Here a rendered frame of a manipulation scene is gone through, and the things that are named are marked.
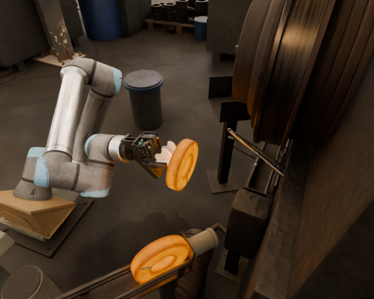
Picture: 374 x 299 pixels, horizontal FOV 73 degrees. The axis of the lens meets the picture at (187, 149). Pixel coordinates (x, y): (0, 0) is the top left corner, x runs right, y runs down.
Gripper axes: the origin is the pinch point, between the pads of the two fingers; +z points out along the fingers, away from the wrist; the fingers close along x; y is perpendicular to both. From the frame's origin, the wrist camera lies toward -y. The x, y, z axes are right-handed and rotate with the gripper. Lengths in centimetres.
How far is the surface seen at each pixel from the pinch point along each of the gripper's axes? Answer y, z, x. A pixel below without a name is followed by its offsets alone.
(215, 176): -78, -33, 69
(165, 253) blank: -9.6, 4.5, -23.7
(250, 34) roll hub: 29.7, 21.3, 9.6
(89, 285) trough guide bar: -11.3, -11.4, -36.7
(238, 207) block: -9.8, 17.6, -5.5
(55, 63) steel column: -8, -268, 155
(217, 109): -21, -18, 65
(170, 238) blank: -8.0, 4.6, -20.6
